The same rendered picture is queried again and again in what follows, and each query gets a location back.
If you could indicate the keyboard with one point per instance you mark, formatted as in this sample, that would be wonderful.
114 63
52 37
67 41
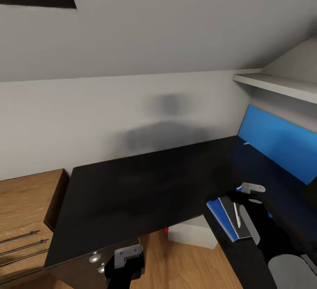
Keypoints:
310 263

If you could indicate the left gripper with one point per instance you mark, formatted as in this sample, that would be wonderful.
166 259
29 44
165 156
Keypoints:
130 271

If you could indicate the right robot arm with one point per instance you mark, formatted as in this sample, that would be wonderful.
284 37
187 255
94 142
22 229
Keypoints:
287 267

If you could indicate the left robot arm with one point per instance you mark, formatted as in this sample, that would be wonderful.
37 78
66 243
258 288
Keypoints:
119 272

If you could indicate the folder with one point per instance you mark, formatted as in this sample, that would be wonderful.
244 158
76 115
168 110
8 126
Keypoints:
220 215

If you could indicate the monitor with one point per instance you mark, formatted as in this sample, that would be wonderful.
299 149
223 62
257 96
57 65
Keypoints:
309 194

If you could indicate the notebook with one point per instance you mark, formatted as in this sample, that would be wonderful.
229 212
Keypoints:
228 206

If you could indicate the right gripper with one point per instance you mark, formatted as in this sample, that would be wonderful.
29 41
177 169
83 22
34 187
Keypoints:
236 196

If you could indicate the pen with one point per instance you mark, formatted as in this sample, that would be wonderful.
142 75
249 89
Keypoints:
238 218

